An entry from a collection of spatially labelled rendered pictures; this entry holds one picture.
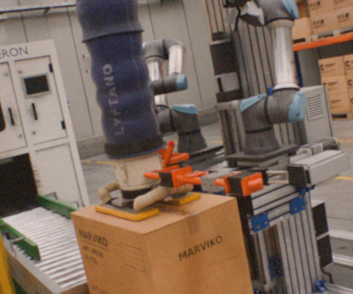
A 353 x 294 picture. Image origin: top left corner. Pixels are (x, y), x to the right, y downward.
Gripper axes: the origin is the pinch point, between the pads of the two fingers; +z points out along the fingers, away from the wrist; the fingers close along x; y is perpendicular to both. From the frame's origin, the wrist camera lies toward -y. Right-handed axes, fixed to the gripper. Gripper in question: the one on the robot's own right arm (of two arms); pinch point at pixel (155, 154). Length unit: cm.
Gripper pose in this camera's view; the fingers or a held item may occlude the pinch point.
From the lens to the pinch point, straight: 231.6
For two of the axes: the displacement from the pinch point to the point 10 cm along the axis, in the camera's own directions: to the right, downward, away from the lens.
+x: 7.9, -2.3, 5.6
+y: 5.8, 0.0, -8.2
